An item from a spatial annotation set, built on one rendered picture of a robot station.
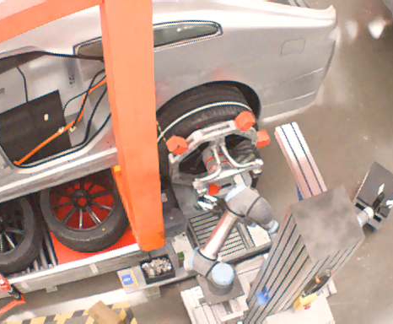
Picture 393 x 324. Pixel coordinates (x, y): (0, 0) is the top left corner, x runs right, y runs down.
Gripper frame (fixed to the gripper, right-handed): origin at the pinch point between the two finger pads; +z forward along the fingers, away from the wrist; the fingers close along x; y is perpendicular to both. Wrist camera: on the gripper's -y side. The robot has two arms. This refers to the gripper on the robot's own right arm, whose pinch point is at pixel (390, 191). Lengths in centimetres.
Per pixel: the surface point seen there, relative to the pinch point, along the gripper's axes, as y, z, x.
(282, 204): 113, -10, -88
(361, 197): 85, 33, -40
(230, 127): -1, -54, -94
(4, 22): -157, -160, -66
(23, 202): 52, -185, -162
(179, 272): 71, -112, -66
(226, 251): 108, -68, -78
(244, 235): 107, -51, -81
